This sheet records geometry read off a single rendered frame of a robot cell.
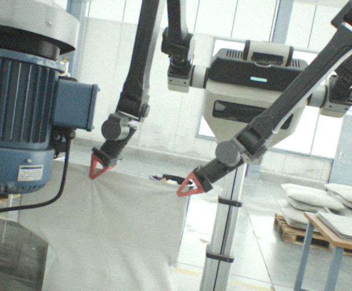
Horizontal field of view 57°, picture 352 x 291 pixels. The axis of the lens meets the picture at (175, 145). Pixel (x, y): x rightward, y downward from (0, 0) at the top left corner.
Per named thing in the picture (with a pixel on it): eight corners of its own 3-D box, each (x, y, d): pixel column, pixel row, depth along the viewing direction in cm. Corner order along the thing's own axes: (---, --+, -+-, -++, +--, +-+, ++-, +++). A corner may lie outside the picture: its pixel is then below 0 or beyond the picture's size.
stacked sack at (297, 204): (312, 204, 461) (314, 195, 460) (328, 217, 395) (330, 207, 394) (281, 198, 465) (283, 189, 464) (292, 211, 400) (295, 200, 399)
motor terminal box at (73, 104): (89, 139, 71) (97, 86, 70) (92, 145, 62) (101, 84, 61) (49, 133, 68) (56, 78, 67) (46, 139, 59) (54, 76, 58)
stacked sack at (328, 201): (336, 205, 420) (338, 195, 419) (344, 213, 380) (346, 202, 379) (283, 194, 436) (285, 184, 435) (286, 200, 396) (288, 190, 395)
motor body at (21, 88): (62, 186, 69) (79, 70, 67) (19, 204, 54) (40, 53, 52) (-4, 172, 71) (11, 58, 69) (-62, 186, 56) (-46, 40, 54)
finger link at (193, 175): (169, 186, 88) (197, 167, 87) (172, 181, 96) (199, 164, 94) (183, 206, 88) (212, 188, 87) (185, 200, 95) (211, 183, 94)
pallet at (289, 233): (359, 240, 460) (361, 230, 459) (387, 264, 379) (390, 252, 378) (273, 221, 477) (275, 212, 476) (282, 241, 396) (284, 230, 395)
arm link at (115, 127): (151, 105, 93) (125, 95, 95) (138, 101, 82) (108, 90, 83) (138, 144, 94) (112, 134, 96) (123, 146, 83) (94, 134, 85)
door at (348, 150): (365, 199, 846) (383, 120, 828) (367, 200, 836) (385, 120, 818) (325, 191, 857) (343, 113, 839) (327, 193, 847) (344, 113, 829)
